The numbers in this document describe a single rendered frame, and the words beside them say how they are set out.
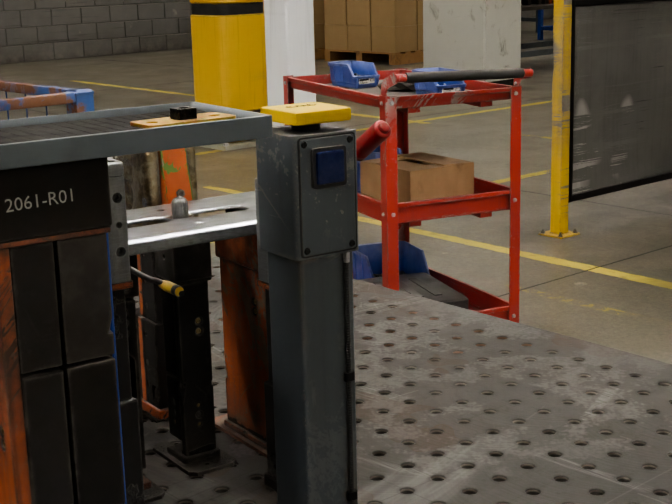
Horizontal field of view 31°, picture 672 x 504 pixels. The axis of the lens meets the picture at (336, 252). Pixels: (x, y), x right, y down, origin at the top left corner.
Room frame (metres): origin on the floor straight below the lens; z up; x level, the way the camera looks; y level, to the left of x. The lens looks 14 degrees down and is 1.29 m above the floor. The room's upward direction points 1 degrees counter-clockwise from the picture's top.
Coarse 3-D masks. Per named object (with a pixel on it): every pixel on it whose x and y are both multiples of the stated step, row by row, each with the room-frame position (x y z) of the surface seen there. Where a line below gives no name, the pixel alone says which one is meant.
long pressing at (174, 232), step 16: (144, 208) 1.45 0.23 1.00; (160, 208) 1.45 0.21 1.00; (192, 208) 1.44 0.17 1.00; (208, 208) 1.44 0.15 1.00; (224, 208) 1.45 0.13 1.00; (240, 208) 1.45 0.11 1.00; (128, 224) 1.37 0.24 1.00; (160, 224) 1.35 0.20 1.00; (176, 224) 1.35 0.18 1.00; (192, 224) 1.35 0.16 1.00; (208, 224) 1.35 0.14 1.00; (224, 224) 1.33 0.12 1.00; (240, 224) 1.34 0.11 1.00; (128, 240) 1.26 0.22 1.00; (144, 240) 1.27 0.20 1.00; (160, 240) 1.28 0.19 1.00; (176, 240) 1.29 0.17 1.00; (192, 240) 1.30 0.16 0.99; (208, 240) 1.31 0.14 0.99
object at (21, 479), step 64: (0, 192) 0.90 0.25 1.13; (64, 192) 0.92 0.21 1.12; (0, 256) 0.90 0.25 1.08; (64, 256) 0.93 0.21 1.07; (0, 320) 0.90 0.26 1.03; (64, 320) 0.92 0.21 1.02; (0, 384) 0.91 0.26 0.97; (64, 384) 0.92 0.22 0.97; (0, 448) 0.92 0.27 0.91; (64, 448) 0.92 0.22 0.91
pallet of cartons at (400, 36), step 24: (336, 0) 15.20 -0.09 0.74; (360, 0) 14.91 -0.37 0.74; (384, 0) 14.63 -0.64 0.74; (408, 0) 14.68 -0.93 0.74; (336, 24) 15.21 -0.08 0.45; (360, 24) 14.91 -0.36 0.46; (384, 24) 14.63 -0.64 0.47; (408, 24) 14.68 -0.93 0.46; (336, 48) 15.22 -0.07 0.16; (360, 48) 14.92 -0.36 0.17; (384, 48) 14.64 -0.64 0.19; (408, 48) 14.67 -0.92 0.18
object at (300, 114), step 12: (264, 108) 1.10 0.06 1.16; (276, 108) 1.09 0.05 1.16; (288, 108) 1.09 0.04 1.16; (300, 108) 1.09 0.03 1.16; (312, 108) 1.08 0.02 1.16; (324, 108) 1.08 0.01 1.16; (336, 108) 1.08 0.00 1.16; (348, 108) 1.09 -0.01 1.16; (276, 120) 1.08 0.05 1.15; (288, 120) 1.06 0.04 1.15; (300, 120) 1.06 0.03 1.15; (312, 120) 1.06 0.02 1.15; (324, 120) 1.07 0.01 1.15; (336, 120) 1.08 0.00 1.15
